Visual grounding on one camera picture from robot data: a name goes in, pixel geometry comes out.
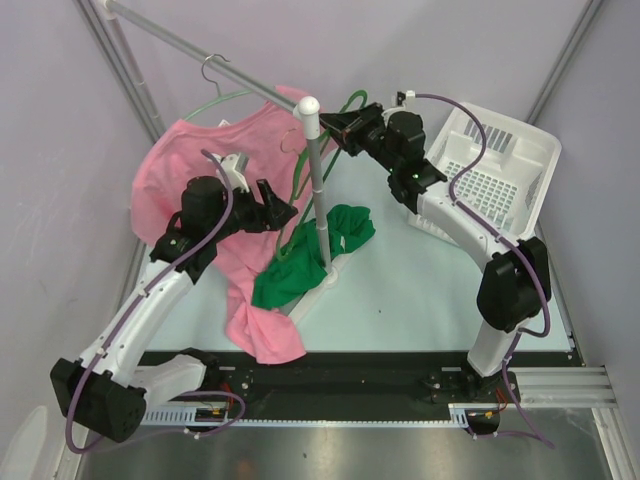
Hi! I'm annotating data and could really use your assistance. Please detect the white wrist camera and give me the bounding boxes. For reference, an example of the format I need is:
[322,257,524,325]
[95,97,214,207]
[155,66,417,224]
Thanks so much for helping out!
[220,153,250,192]
[395,90,416,109]

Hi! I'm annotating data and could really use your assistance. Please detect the purple cable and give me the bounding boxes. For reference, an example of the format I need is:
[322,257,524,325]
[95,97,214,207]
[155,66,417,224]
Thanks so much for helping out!
[65,148,235,455]
[414,92,556,450]

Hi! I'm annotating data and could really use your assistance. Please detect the pink t shirt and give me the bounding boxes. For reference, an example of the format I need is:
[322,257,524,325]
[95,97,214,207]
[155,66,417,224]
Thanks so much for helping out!
[130,83,346,366]

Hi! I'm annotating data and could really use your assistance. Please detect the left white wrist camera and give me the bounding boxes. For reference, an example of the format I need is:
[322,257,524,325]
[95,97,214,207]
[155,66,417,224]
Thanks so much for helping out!
[220,153,250,192]

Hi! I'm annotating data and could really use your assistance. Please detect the green t shirt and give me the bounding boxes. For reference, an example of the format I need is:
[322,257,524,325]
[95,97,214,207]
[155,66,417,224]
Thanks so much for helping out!
[252,204,376,310]

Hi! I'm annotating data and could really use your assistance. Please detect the white cable duct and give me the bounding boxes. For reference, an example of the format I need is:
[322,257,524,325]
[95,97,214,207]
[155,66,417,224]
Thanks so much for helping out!
[141,402,506,432]

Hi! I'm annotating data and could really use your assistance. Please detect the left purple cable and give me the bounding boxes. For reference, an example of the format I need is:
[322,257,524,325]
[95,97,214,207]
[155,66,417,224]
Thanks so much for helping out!
[65,148,235,455]

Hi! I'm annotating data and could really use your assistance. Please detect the grey clothes rack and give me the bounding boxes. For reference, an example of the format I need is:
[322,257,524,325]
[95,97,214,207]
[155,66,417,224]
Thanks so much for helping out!
[101,1,350,324]

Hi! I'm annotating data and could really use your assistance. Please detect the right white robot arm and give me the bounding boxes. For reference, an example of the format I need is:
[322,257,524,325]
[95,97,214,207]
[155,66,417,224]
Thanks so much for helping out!
[320,103,551,401]

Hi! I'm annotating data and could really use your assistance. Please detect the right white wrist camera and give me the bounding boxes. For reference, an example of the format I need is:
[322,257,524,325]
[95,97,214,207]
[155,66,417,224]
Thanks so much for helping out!
[395,90,416,109]

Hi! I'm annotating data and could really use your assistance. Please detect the white plastic basket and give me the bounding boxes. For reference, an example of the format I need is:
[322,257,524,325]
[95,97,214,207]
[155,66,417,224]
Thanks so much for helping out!
[427,103,561,238]

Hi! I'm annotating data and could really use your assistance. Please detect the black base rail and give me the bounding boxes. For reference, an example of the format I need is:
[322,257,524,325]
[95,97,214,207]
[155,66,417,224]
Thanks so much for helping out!
[139,350,586,420]

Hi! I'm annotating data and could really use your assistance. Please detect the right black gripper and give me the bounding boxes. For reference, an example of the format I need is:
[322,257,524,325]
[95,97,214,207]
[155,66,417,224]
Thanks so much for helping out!
[318,103,400,174]

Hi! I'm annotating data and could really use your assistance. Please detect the light green wire hanger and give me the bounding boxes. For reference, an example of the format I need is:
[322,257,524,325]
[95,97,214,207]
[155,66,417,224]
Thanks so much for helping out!
[183,53,251,121]

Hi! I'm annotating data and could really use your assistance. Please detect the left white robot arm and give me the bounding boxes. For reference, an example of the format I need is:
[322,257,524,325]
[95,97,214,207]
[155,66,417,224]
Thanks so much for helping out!
[50,176,298,443]

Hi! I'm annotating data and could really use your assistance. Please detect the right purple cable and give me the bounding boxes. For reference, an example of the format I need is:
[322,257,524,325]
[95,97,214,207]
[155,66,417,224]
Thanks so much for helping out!
[414,92,556,450]

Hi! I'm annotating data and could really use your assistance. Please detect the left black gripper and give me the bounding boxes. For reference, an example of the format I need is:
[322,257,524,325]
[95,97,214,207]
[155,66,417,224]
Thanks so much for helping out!
[208,179,297,242]

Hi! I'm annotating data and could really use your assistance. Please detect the green hanger with gold hook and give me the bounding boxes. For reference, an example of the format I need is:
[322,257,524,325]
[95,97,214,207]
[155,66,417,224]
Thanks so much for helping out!
[273,88,369,264]

